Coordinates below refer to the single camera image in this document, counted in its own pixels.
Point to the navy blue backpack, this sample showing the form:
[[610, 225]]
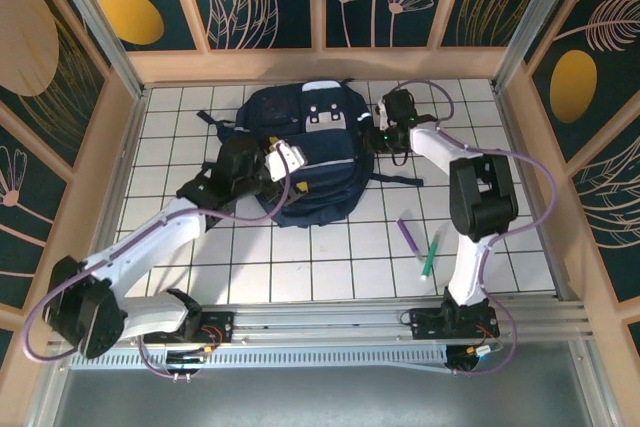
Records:
[[325, 157]]

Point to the purple marker pen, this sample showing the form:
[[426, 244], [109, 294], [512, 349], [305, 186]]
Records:
[[409, 237]]

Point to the green marker pen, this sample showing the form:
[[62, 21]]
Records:
[[431, 257]]

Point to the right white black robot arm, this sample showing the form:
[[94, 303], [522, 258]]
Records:
[[480, 197]]

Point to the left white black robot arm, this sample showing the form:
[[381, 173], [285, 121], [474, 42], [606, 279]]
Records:
[[160, 237]]

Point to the grey metal sheet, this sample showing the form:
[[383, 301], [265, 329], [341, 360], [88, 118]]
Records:
[[320, 397]]

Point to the aluminium mounting rail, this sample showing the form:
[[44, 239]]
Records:
[[325, 319]]

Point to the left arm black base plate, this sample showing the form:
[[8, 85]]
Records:
[[222, 324]]

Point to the aluminium frame post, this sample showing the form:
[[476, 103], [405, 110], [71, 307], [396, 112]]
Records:
[[530, 12], [95, 22]]

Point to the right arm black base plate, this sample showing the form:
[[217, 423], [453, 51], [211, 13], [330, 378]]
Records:
[[425, 324]]

